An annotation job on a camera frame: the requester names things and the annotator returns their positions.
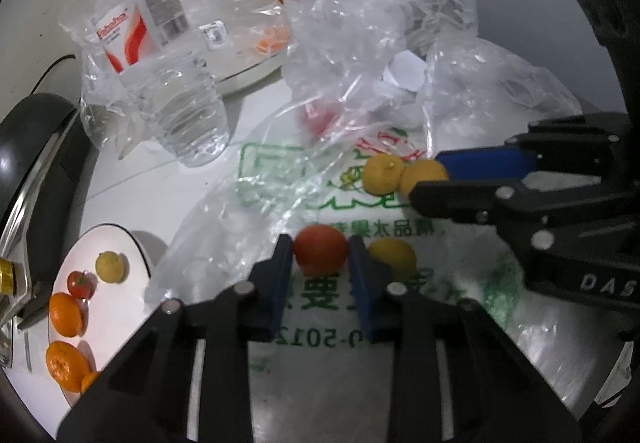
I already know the red tomato in bag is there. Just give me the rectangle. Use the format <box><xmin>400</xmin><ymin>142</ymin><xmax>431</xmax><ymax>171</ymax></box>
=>
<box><xmin>302</xmin><ymin>102</ymin><xmax>341</xmax><ymax>138</ymax></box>

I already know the black wok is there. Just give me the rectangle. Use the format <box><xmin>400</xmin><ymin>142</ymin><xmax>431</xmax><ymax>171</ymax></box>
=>
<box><xmin>0</xmin><ymin>92</ymin><xmax>76</xmax><ymax>224</ymax></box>

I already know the silver induction cooker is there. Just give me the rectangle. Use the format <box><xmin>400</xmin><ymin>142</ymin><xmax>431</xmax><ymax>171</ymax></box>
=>
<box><xmin>1</xmin><ymin>114</ymin><xmax>91</xmax><ymax>368</ymax></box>

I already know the small yellow kumquat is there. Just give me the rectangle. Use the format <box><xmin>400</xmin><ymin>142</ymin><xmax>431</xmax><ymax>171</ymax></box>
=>
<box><xmin>368</xmin><ymin>237</ymin><xmax>418</xmax><ymax>281</ymax></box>
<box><xmin>399</xmin><ymin>159</ymin><xmax>449</xmax><ymax>198</ymax></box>
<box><xmin>361</xmin><ymin>154</ymin><xmax>405</xmax><ymax>196</ymax></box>
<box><xmin>94</xmin><ymin>251</ymin><xmax>126</xmax><ymax>284</ymax></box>

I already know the mandarin orange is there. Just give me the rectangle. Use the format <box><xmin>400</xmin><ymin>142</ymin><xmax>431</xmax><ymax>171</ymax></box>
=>
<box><xmin>49</xmin><ymin>293</ymin><xmax>84</xmax><ymax>338</ymax></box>
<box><xmin>46</xmin><ymin>341</ymin><xmax>92</xmax><ymax>393</ymax></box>
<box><xmin>80</xmin><ymin>371</ymin><xmax>100</xmax><ymax>394</ymax></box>

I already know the clear plastic water bottle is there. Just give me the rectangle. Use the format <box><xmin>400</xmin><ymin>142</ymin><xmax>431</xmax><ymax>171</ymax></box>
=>
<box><xmin>90</xmin><ymin>0</ymin><xmax>230</xmax><ymax>168</ymax></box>

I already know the white round plate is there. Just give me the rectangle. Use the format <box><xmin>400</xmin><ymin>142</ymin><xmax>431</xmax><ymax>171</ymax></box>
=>
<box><xmin>48</xmin><ymin>224</ymin><xmax>150</xmax><ymax>371</ymax></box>

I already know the black cooker power cable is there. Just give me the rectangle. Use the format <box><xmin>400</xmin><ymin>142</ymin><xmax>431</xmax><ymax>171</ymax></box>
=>
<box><xmin>31</xmin><ymin>53</ymin><xmax>76</xmax><ymax>94</ymax></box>

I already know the crumpled clear plastic bag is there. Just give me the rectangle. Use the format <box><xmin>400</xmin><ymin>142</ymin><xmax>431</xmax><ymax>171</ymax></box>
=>
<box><xmin>234</xmin><ymin>0</ymin><xmax>584</xmax><ymax>160</ymax></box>

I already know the printed plastic fruit bag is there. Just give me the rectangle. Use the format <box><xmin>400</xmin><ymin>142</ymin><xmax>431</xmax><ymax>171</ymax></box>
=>
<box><xmin>144</xmin><ymin>122</ymin><xmax>626</xmax><ymax>443</ymax></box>

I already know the small plate with peels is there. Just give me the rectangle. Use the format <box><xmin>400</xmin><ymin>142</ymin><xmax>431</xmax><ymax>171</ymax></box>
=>
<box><xmin>206</xmin><ymin>24</ymin><xmax>291</xmax><ymax>96</ymax></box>

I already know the red cherry tomato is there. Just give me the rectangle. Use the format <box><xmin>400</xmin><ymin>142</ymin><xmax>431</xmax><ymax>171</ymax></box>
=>
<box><xmin>66</xmin><ymin>271</ymin><xmax>96</xmax><ymax>300</ymax></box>
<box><xmin>293</xmin><ymin>224</ymin><xmax>348</xmax><ymax>277</ymax></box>

